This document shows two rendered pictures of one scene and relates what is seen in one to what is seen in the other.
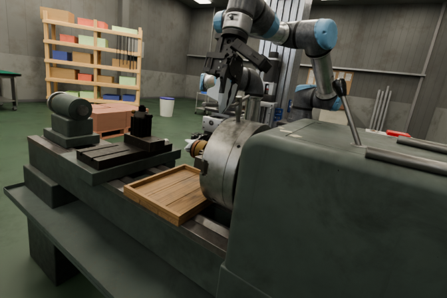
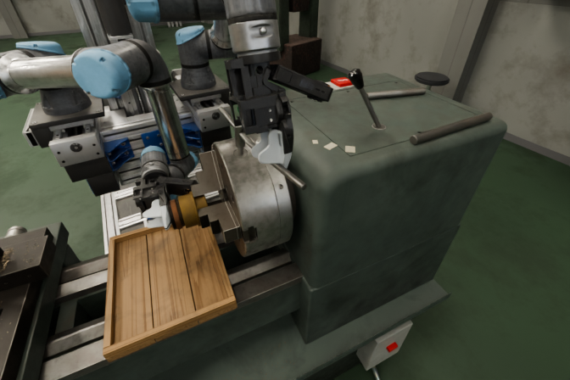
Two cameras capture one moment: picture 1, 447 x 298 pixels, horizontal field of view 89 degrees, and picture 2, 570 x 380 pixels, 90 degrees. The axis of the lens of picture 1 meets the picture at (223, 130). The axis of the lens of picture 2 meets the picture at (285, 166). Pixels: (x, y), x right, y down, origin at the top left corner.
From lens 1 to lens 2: 0.55 m
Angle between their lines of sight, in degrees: 55
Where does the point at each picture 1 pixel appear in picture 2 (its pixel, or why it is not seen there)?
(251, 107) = (165, 102)
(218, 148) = (259, 203)
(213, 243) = (282, 282)
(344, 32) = not seen: outside the picture
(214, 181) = (269, 237)
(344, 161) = (408, 157)
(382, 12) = not seen: outside the picture
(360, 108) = not seen: outside the picture
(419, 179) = (444, 145)
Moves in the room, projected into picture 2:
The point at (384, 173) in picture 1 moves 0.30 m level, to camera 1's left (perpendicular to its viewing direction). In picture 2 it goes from (429, 152) to (389, 233)
